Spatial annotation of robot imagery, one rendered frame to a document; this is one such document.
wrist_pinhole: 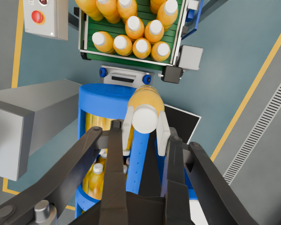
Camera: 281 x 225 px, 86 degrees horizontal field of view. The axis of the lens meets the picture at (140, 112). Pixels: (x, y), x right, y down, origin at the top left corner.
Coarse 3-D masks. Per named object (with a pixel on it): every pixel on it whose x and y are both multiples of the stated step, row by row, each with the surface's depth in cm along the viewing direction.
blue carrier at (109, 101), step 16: (80, 96) 49; (96, 96) 44; (112, 96) 45; (128, 96) 50; (80, 112) 55; (96, 112) 46; (112, 112) 45; (80, 128) 59; (144, 144) 56; (96, 160) 78; (144, 160) 63; (128, 176) 55; (80, 192) 59; (80, 208) 78
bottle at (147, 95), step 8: (144, 88) 31; (152, 88) 34; (136, 96) 26; (144, 96) 25; (152, 96) 25; (160, 96) 30; (128, 104) 27; (136, 104) 24; (144, 104) 23; (152, 104) 24; (160, 104) 25
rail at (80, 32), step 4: (80, 12) 59; (80, 16) 60; (80, 20) 60; (80, 24) 61; (80, 28) 61; (80, 32) 62; (80, 36) 62; (80, 40) 63; (80, 44) 63; (80, 48) 64
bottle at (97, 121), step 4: (96, 116) 54; (92, 120) 56; (96, 120) 54; (100, 120) 54; (104, 120) 54; (92, 124) 56; (96, 124) 55; (100, 124) 54; (104, 124) 55; (104, 128) 55
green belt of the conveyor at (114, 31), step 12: (144, 0) 65; (180, 0) 64; (144, 12) 66; (96, 24) 68; (108, 24) 68; (120, 24) 67; (144, 24) 67; (144, 36) 69; (168, 36) 69; (108, 60) 73; (120, 60) 72; (132, 60) 72; (168, 60) 72
